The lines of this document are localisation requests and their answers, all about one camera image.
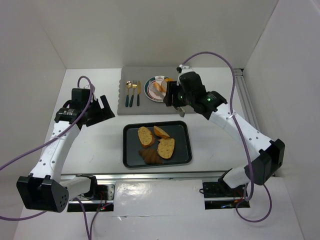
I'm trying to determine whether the grey cloth placemat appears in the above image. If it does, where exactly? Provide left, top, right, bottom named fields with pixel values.
left=117, top=65, right=199, bottom=116

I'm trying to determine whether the aluminium rail right side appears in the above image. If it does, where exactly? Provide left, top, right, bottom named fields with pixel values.
left=231, top=67, right=276, bottom=178

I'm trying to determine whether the orange round bun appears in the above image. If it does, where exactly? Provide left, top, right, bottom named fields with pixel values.
left=153, top=82, right=162, bottom=92

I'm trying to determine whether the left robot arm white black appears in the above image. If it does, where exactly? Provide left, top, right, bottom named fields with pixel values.
left=16, top=88, right=115, bottom=213

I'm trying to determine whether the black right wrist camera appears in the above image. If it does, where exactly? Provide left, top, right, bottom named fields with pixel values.
left=176, top=64, right=207, bottom=96

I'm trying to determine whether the aluminium rail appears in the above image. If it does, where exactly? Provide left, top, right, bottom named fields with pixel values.
left=231, top=67, right=276, bottom=178
left=59, top=170, right=251, bottom=182

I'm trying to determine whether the aluminium rail front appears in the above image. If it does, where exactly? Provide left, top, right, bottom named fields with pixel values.
left=59, top=170, right=251, bottom=182

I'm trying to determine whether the gold spoon green handle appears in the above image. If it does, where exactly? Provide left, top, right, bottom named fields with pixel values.
left=125, top=81, right=132, bottom=107

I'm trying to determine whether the black baking tray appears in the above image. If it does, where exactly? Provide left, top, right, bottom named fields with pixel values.
left=122, top=120, right=192, bottom=169

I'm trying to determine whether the orange glazed donut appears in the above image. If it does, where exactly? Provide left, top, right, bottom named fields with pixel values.
left=161, top=78, right=174, bottom=93

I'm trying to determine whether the bread slice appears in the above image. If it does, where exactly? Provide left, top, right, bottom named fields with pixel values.
left=137, top=126, right=155, bottom=148
left=157, top=138, right=175, bottom=160

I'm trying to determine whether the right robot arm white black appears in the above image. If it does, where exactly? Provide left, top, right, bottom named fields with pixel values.
left=163, top=81, right=285, bottom=189

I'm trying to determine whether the bread slice left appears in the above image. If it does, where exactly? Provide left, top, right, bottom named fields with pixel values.
left=137, top=126, right=155, bottom=148

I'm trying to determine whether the gold knife green handle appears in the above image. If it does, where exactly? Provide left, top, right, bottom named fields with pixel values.
left=136, top=81, right=141, bottom=107

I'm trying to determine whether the bread slice lower right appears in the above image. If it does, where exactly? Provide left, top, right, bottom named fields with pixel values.
left=157, top=138, right=175, bottom=160

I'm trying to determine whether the brown chocolate croissant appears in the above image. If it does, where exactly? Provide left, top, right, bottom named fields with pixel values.
left=138, top=148, right=163, bottom=165

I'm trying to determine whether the bread slice wedge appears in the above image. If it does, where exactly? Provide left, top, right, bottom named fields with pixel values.
left=153, top=126, right=170, bottom=139

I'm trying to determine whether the white plate green red rim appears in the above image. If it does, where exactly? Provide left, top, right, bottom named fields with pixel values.
left=144, top=75, right=169, bottom=103

